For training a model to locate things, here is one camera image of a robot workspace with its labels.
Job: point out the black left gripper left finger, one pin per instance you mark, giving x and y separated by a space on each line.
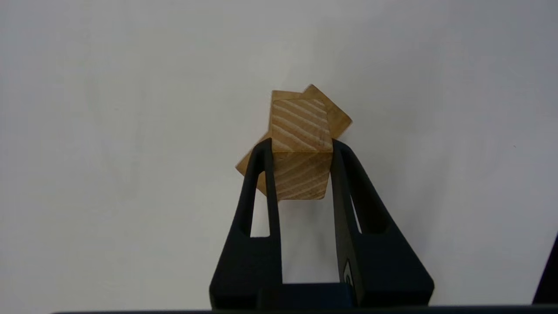
244 261

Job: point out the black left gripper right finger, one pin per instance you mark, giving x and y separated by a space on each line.
383 270

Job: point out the triangular wooden building block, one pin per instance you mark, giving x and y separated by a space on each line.
301 144

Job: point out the rectangular wooden building block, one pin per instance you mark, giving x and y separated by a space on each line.
338 117

